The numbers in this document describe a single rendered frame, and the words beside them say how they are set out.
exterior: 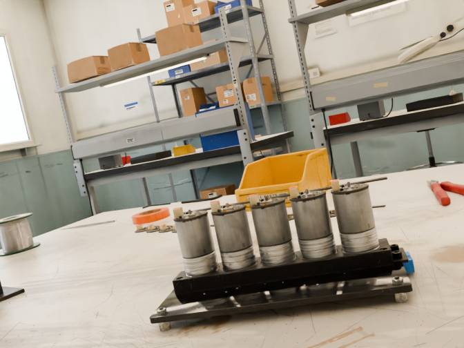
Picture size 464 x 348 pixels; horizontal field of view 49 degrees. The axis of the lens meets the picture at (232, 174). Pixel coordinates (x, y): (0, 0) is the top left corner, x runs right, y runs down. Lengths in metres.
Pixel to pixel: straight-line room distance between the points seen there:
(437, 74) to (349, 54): 2.33
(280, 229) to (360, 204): 0.05
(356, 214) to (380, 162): 4.52
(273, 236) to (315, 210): 0.03
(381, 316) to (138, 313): 0.18
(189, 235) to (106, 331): 0.09
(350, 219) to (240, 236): 0.07
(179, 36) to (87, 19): 3.33
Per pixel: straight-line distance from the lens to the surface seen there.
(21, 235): 0.82
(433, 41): 2.97
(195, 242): 0.35
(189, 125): 3.04
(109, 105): 6.18
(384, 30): 4.81
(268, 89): 4.88
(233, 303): 0.32
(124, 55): 3.36
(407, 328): 0.28
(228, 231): 0.34
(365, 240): 0.34
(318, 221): 0.34
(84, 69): 3.58
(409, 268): 0.35
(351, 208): 0.33
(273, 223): 0.34
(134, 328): 0.36
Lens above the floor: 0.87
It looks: 5 degrees down
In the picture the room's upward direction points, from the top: 12 degrees counter-clockwise
